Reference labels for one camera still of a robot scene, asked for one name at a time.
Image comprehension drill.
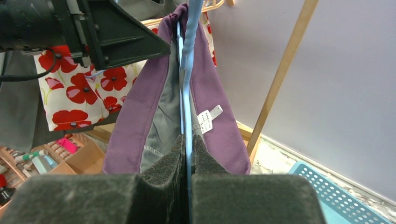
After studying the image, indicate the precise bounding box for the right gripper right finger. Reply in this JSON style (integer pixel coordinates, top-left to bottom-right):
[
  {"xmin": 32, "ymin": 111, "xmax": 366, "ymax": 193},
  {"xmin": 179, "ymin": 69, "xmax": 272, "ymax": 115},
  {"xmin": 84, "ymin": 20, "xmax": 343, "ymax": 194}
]
[{"xmin": 191, "ymin": 136, "xmax": 325, "ymax": 224}]

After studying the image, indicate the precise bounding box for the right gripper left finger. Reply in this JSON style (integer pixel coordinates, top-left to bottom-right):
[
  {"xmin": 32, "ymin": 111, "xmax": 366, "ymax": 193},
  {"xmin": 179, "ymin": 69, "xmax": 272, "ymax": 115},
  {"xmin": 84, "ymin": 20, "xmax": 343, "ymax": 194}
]
[{"xmin": 0, "ymin": 135, "xmax": 188, "ymax": 224}]

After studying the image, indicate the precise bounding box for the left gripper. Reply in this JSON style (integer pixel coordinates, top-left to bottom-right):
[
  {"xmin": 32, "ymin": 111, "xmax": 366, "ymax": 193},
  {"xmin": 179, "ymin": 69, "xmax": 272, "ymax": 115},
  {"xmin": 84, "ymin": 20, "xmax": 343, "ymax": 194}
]
[{"xmin": 0, "ymin": 0, "xmax": 170, "ymax": 70}]

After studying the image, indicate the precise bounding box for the blue wire hanger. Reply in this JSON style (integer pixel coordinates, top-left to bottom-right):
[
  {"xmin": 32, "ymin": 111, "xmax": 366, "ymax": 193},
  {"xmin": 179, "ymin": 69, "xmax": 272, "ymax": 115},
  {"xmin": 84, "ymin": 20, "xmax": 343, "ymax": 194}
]
[{"xmin": 177, "ymin": 0, "xmax": 203, "ymax": 224}]

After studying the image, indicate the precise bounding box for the red poppy print cloth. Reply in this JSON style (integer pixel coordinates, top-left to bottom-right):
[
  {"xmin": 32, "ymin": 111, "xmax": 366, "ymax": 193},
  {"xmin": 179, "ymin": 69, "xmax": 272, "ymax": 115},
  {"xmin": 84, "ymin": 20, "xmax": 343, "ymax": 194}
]
[{"xmin": 33, "ymin": 12, "xmax": 218, "ymax": 133}]

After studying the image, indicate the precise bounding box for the purple cloth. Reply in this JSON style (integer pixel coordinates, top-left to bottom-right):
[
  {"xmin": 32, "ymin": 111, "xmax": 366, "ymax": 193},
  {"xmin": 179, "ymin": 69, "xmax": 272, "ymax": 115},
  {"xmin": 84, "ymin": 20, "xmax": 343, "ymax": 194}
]
[{"xmin": 102, "ymin": 3, "xmax": 250, "ymax": 175}]

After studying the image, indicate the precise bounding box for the grey skirt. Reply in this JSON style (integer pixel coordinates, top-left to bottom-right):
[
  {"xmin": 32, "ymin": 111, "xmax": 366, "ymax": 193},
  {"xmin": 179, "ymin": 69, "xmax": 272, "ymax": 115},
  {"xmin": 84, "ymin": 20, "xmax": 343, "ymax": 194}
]
[{"xmin": 0, "ymin": 51, "xmax": 119, "ymax": 153}]

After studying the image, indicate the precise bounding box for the wooden clothes rack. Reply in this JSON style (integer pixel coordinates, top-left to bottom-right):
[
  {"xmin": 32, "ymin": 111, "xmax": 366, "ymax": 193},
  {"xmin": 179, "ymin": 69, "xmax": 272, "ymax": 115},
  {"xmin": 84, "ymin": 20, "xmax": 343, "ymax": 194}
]
[{"xmin": 86, "ymin": 0, "xmax": 320, "ymax": 164}]

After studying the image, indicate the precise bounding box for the peach compartment tray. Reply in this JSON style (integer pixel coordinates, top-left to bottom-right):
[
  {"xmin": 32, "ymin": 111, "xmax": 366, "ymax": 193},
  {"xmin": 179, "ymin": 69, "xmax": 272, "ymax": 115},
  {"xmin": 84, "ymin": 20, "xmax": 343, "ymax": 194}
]
[{"xmin": 49, "ymin": 141, "xmax": 105, "ymax": 175}]

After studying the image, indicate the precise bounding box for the blue plastic basket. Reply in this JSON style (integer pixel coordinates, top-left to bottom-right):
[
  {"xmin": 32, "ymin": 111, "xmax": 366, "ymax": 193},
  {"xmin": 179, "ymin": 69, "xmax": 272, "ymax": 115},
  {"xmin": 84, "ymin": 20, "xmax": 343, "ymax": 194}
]
[{"xmin": 288, "ymin": 161, "xmax": 393, "ymax": 224}]

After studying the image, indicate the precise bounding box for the peach plastic file organizer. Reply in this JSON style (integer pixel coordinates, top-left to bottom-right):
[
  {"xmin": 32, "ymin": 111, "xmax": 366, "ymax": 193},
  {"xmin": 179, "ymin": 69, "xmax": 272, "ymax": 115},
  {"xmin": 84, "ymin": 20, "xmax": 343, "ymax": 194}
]
[{"xmin": 0, "ymin": 134, "xmax": 91, "ymax": 214}]

